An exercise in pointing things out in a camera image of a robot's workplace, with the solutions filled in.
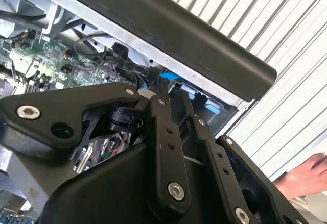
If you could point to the person's bare hand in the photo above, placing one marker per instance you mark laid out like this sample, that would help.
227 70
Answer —
304 175

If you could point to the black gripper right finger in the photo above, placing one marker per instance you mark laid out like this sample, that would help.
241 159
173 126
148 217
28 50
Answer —
217 157

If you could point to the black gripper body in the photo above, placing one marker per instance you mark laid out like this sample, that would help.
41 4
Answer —
107 196

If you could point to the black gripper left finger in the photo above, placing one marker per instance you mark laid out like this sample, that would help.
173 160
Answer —
51 106

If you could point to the hard disk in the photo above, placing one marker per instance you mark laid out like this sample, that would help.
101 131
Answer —
212 108

